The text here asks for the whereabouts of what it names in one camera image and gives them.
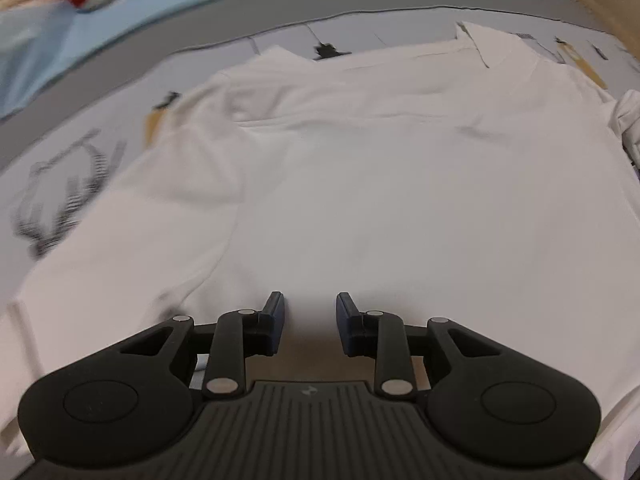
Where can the white t-shirt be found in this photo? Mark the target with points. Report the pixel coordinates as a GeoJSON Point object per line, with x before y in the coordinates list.
{"type": "Point", "coordinates": [473, 178]}

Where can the grey patterned bed sheet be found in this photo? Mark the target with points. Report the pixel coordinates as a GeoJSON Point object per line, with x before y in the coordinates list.
{"type": "Point", "coordinates": [73, 139]}

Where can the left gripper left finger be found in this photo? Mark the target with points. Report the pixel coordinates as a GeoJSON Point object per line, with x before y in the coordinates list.
{"type": "Point", "coordinates": [267, 326]}

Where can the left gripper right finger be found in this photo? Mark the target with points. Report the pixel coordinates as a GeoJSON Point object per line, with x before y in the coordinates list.
{"type": "Point", "coordinates": [351, 325]}

